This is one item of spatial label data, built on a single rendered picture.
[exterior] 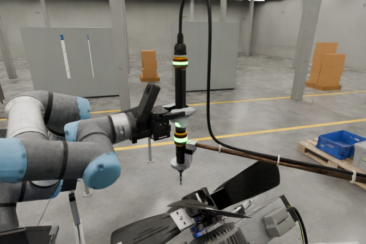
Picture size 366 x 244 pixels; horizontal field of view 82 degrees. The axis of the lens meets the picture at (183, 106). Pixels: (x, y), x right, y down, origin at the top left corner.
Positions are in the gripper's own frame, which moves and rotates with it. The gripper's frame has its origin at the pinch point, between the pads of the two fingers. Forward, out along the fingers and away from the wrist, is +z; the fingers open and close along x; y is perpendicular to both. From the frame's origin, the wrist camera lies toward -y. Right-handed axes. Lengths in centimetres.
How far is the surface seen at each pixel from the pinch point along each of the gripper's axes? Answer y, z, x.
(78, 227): 79, -38, -51
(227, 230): 45.2, 9.1, 13.2
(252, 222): 51, 24, 12
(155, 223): 44.8, -12.3, -2.8
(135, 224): 47, -18, -8
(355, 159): 137, 292, -35
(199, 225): 45.0, 1.3, 6.4
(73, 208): 67, -39, -53
